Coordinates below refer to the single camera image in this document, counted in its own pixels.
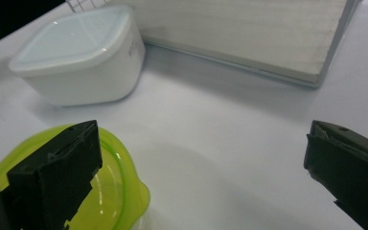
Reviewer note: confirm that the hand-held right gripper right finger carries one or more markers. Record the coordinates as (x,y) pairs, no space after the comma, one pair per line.
(351,166)

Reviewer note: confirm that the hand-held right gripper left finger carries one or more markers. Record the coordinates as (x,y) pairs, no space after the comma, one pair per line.
(51,179)

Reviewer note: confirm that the green translucent container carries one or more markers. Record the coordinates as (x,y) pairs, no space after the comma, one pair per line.
(118,191)

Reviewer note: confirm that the white square lidded container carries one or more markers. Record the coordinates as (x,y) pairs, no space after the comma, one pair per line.
(86,80)

